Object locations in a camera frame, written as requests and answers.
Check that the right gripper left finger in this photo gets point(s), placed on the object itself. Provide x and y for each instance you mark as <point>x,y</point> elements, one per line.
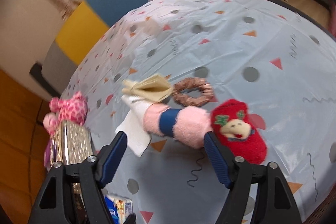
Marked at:
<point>55,202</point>

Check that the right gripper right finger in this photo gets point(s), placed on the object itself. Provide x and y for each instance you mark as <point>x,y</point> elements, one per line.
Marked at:
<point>274,201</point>

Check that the blue tempo tissue pack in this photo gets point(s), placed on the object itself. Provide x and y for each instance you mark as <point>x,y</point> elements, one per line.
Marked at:
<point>119,207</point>

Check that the white waffle cloth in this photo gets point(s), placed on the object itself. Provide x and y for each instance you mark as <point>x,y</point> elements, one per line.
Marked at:
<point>133,125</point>

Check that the red reindeer sock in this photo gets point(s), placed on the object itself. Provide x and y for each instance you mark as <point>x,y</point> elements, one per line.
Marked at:
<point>231,124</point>

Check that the beige mesh cloth bundle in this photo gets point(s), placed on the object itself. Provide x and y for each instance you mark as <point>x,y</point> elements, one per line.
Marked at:
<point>155,88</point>

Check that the pink towel blue band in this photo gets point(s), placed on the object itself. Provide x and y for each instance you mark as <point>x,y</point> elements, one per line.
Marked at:
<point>187,125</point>

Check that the brown satin scrunchie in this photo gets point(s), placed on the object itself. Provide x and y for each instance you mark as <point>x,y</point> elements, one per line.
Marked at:
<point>192,91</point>

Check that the ornate silver tissue box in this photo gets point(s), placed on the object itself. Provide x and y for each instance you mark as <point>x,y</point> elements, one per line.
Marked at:
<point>70,144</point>

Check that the purple snack box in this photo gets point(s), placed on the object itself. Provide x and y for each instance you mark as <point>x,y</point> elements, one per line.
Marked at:
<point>50,155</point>

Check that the pink spotted plush toy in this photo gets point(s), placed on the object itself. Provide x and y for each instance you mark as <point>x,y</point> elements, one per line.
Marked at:
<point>74,109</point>

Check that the grey yellow blue chair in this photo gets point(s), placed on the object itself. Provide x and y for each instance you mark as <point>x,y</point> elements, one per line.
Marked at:
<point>79,33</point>

